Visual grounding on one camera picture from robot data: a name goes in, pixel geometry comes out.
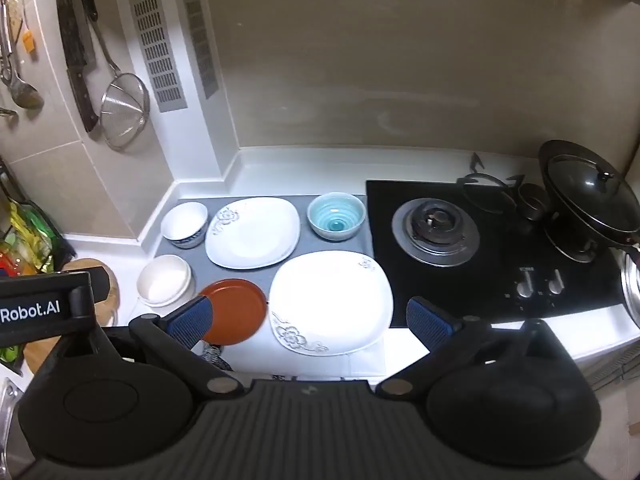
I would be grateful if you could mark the black loose pan support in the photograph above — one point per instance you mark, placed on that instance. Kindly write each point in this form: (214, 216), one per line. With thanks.
(470, 179)

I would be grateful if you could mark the steel pot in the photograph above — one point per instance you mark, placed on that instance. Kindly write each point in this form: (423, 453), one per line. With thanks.
(631, 285)

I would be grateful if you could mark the white round plate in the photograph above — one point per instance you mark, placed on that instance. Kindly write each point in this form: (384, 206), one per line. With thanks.
(164, 282)

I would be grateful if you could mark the metal mesh strainer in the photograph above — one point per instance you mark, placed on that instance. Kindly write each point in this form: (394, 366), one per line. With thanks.
(125, 110)

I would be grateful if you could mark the small dark burner cap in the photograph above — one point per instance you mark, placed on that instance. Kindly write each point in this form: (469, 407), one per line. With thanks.
(532, 202)

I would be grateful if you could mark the white bowl with blue pattern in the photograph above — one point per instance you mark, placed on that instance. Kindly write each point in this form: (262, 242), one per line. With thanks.
(182, 220)

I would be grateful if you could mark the brown round plate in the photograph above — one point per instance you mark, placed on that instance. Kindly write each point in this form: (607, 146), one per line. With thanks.
(235, 310)

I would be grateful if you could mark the silver metal object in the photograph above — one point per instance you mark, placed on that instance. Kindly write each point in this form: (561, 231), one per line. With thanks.
(7, 420)

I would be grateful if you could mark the small white square floral plate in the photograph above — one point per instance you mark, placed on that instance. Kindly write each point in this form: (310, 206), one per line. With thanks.
(255, 240)

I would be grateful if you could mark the dark cleaver knife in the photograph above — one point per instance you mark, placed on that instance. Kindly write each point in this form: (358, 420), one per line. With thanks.
(75, 45)

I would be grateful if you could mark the wide grey wall vent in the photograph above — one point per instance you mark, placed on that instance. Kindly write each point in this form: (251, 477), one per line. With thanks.
(157, 50)

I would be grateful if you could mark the teal ribbed bowl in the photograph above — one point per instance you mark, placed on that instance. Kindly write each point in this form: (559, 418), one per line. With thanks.
(336, 220)

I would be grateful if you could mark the black pan support under wok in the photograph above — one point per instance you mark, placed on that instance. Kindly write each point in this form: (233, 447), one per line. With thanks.
(570, 247)

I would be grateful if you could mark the orange hanging tag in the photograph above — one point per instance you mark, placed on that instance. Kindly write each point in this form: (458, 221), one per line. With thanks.
(29, 41)

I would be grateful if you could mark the grey table mat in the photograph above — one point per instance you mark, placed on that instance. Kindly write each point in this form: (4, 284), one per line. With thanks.
(197, 265)

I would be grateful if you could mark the patterned cloth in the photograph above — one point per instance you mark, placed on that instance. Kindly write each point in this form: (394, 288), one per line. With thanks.
(215, 355)

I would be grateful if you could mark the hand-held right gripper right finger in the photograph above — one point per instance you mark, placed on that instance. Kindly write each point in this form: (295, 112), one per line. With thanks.
(430, 320)

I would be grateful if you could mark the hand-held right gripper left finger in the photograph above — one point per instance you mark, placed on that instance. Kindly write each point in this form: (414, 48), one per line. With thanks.
(190, 320)

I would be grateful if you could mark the black wok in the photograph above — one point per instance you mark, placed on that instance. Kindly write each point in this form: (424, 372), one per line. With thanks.
(602, 234)

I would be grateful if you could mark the round wooden cutting board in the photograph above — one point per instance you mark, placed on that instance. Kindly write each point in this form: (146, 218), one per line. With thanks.
(111, 310)

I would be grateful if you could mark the silver stove knob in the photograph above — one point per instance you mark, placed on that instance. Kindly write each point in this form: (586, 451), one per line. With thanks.
(556, 282)
(525, 287)

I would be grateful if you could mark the metal ladle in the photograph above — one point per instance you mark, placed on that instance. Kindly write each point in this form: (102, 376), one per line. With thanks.
(27, 95)

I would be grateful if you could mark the narrow grey wall vent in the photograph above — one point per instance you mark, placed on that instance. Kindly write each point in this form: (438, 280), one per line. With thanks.
(199, 40)

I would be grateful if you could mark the glass wok lid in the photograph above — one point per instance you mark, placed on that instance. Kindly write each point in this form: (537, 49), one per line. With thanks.
(585, 195)

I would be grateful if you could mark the colourful food packets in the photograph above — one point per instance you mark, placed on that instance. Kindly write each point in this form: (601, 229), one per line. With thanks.
(30, 240)

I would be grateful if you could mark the large white square floral plate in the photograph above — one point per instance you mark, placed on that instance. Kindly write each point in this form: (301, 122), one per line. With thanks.
(330, 300)

